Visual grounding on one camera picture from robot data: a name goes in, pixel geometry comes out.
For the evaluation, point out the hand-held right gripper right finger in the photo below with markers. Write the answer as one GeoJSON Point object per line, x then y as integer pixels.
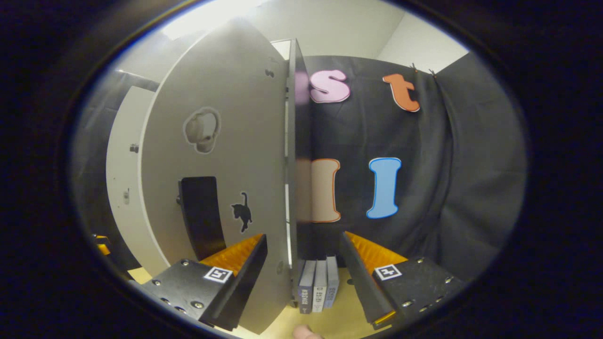
{"type": "Point", "coordinates": [360, 278]}

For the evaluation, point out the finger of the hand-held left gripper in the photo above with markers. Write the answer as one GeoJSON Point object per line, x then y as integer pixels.
{"type": "Point", "coordinates": [103, 246]}

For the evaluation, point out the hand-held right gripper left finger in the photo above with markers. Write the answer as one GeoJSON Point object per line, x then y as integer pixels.
{"type": "Point", "coordinates": [247, 278]}

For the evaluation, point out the white shoe cabinet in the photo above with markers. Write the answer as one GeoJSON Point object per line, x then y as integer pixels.
{"type": "Point", "coordinates": [301, 141]}

